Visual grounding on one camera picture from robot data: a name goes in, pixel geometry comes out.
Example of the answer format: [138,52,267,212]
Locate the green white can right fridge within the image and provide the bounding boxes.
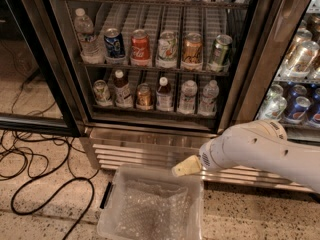
[258,96,287,120]

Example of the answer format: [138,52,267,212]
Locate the right glass fridge door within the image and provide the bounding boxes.
[223,0,320,145]

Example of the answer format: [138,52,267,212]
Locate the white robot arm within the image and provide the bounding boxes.
[171,120,320,193]

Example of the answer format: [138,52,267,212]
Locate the white green soda can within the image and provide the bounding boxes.
[156,31,178,68]

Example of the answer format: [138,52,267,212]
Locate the clear water bottle bottom shelf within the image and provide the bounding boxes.
[178,80,197,114]

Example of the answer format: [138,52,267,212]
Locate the clear water bottle middle shelf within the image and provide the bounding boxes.
[74,8,104,64]

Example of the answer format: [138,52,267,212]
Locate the clear plastic bin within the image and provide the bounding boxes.
[97,164,204,240]

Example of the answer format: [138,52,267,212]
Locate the clear water bottle far right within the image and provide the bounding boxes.
[198,80,219,116]

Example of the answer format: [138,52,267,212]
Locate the red coca cola can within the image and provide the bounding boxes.
[130,29,151,66]

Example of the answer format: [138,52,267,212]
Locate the black cable on floor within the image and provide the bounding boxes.
[0,40,100,240]

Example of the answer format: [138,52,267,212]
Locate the blue pepsi can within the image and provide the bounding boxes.
[104,28,126,64]

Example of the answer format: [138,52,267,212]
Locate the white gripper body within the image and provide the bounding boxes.
[199,140,221,171]

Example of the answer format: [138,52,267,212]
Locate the stainless steel fridge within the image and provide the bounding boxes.
[46,0,313,191]

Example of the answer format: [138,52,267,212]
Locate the open glass fridge door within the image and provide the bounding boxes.
[0,0,84,137]

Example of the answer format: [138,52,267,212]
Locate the orange gold soda can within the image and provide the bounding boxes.
[181,32,203,70]

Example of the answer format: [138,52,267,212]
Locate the bubble wrap sheet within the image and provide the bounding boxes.
[116,181,191,240]

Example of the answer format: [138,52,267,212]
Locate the brown juice bottle white cap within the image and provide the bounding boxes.
[114,70,133,108]

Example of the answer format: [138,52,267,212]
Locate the gold can bottom shelf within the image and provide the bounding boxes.
[136,83,153,110]

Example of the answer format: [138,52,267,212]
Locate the blue pepsi can right fridge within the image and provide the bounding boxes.
[284,96,311,124]

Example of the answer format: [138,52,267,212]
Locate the silver can right fridge upper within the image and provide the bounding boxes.
[281,41,319,78]

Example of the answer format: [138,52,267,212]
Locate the brown tea bottle white cap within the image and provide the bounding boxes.
[156,77,173,112]

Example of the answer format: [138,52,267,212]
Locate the clear water bottle shelf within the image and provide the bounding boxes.
[178,80,197,114]
[74,8,104,64]

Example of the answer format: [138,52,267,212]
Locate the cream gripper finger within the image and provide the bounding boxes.
[171,155,202,177]

